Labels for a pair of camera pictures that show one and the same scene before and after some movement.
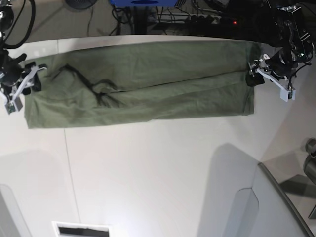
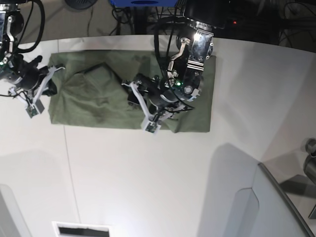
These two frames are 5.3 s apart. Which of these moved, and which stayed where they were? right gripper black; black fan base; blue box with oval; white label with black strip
Moved: right gripper black
Stayed: blue box with oval; white label with black strip; black fan base
